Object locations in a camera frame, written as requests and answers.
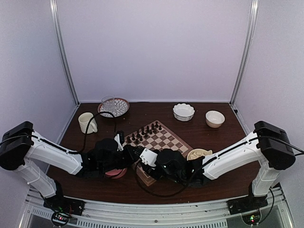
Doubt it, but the cream spouted bowl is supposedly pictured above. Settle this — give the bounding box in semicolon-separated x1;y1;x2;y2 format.
187;149;213;161

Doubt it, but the right aluminium frame post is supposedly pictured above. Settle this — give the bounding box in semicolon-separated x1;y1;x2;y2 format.
230;0;259;106

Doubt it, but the left aluminium frame post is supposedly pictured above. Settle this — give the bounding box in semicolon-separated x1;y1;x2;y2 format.
49;0;80;106

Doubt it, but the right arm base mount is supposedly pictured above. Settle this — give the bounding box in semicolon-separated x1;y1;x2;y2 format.
227;195;268;226

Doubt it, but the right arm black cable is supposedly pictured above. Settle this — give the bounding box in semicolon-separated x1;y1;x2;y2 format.
134;163;190;198

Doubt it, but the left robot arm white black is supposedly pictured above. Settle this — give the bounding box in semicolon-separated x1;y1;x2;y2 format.
0;121;144;211

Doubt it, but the aluminium frame post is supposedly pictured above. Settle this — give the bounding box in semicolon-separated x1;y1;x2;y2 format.
49;0;80;106
230;0;259;106

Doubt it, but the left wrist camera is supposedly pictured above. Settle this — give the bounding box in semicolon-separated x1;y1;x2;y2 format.
114;131;124;151

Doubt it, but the small cream round bowl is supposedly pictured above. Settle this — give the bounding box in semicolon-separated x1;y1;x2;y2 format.
205;110;225;128

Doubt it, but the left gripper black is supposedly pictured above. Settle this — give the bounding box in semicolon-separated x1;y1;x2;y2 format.
99;144;141;174

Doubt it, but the pink bowl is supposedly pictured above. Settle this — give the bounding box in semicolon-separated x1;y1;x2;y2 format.
105;168;127;179

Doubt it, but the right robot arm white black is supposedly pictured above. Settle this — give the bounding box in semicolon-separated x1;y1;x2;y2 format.
139;121;296;210

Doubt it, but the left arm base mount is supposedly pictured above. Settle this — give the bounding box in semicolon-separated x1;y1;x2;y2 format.
42;195;85;227

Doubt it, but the wooden chess board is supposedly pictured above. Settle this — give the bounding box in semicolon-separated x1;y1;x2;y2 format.
123;120;193;187

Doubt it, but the white scalloped bowl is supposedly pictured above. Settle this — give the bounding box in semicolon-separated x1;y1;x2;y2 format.
172;103;195;122

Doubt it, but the front aluminium rail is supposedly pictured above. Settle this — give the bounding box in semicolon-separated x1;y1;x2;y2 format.
17;187;295;228

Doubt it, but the cream ribbed mug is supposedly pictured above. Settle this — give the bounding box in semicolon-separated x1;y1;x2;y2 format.
78;112;98;134

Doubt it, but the clear drinking glass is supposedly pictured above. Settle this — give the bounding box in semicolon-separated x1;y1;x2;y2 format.
102;95;115;113

